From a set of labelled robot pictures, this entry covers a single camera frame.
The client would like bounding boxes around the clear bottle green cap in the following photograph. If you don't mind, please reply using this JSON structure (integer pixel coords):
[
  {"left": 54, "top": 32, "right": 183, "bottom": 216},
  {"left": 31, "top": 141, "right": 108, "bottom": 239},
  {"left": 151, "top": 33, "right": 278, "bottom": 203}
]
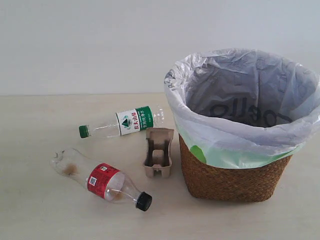
[{"left": 78, "top": 105, "right": 165, "bottom": 139}]

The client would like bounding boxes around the brown cardboard pulp tray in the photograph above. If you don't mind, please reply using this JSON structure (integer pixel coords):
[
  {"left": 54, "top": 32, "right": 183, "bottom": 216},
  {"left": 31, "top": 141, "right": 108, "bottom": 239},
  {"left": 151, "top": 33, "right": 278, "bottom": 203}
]
[{"left": 143, "top": 127, "right": 174, "bottom": 178}]

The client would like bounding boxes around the clear bottle red label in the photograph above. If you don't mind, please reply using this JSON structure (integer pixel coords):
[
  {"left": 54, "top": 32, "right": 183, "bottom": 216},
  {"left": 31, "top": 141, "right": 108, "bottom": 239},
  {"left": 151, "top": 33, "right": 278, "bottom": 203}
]
[{"left": 50, "top": 148, "right": 152, "bottom": 212}]

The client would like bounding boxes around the translucent white-green bin liner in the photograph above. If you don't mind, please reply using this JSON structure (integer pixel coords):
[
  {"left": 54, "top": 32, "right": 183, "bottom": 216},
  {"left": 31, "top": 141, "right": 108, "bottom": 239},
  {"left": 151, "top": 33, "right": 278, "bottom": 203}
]
[{"left": 164, "top": 48, "right": 320, "bottom": 169}]

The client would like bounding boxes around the woven wicker waste basket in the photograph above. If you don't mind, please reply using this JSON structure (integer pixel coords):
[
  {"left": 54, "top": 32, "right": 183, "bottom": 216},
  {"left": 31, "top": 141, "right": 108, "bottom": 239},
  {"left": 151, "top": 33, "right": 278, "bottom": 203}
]
[{"left": 179, "top": 136, "right": 292, "bottom": 203}]

